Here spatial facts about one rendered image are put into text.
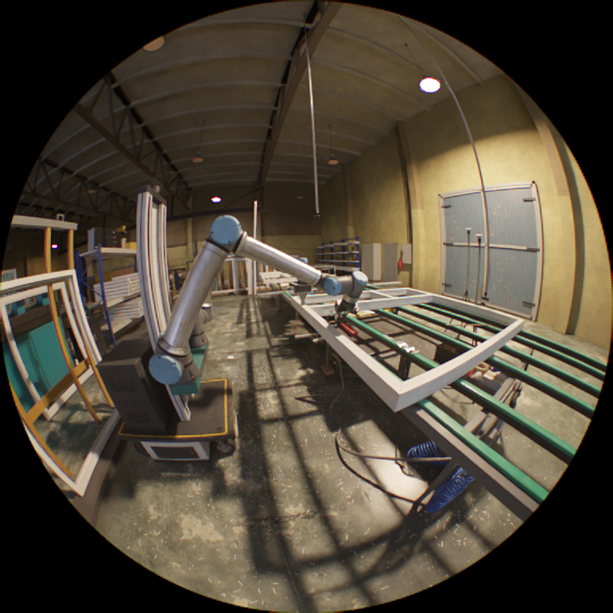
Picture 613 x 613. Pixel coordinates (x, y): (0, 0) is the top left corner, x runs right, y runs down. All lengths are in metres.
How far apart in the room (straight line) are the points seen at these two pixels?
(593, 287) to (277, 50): 10.88
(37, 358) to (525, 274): 10.06
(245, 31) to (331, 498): 8.88
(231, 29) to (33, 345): 8.11
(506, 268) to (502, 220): 1.48
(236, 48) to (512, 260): 10.47
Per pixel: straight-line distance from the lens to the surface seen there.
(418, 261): 8.65
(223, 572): 1.36
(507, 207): 7.38
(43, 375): 3.57
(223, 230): 0.75
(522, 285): 7.02
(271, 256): 0.93
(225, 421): 1.40
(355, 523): 1.33
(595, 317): 7.13
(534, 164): 7.71
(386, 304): 1.77
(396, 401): 0.60
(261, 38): 7.92
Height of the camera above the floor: 1.29
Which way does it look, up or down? 14 degrees down
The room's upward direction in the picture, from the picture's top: 2 degrees counter-clockwise
